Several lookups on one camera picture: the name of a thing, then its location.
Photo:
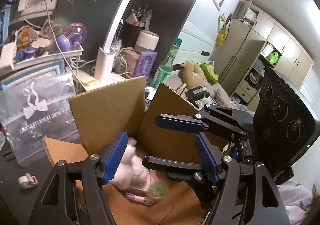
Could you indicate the white shelf tray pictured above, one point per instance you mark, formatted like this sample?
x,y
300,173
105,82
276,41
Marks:
x,y
50,57

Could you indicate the reddish-brown hair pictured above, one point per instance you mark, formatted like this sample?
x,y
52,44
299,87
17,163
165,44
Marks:
x,y
315,193

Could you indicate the pink blanket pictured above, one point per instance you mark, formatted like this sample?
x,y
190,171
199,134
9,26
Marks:
x,y
225,95

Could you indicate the white power outlet strip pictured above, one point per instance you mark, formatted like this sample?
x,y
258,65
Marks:
x,y
37,3

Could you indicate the green plush toy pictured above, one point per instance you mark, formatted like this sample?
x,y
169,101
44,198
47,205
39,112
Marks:
x,y
210,72

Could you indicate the black small device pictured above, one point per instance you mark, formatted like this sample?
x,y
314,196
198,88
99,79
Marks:
x,y
197,94

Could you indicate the purple box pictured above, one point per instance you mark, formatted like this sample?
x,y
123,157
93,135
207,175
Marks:
x,y
145,64

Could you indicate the clear plastic bag with bow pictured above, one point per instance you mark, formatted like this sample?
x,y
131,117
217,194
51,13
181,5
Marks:
x,y
37,115

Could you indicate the white round humidifier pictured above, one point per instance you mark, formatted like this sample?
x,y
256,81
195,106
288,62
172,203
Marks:
x,y
147,41

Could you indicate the purple egg capsule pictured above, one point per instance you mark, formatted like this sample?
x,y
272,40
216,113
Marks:
x,y
62,43

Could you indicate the yellow hanging plush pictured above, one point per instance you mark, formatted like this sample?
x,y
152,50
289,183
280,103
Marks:
x,y
223,32

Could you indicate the blue framed box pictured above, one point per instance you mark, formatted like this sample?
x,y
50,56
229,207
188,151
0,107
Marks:
x,y
32,72

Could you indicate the white power adapter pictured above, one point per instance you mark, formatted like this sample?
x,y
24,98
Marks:
x,y
7,55

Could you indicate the brown plush toy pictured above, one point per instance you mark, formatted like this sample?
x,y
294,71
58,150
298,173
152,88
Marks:
x,y
192,72

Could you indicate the green glass bottle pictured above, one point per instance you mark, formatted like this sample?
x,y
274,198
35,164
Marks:
x,y
166,65

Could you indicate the pink plush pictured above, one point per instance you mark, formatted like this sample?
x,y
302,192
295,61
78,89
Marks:
x,y
140,193

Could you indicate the black pen holder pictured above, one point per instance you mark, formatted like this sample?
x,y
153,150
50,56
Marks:
x,y
135,30

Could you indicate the brown cardboard box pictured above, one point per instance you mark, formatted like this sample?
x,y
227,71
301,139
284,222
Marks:
x,y
107,110

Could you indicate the green round container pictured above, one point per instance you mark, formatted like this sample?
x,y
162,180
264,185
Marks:
x,y
157,190

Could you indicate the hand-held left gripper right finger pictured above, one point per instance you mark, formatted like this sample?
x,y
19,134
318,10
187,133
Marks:
x,y
206,160

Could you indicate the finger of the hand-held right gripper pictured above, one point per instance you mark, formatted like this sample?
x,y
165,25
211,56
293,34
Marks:
x,y
170,166
180,122

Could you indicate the beige wardrobe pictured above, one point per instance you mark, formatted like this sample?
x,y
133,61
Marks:
x,y
262,40

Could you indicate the white desk lamp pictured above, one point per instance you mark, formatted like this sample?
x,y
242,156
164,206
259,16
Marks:
x,y
105,62

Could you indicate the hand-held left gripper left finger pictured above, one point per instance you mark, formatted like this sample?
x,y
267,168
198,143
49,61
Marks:
x,y
115,160

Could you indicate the purple clear capsule ball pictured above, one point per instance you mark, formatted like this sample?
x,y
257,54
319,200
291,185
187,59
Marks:
x,y
78,34

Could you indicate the white fluffy plush toy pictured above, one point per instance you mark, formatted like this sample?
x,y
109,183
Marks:
x,y
132,167

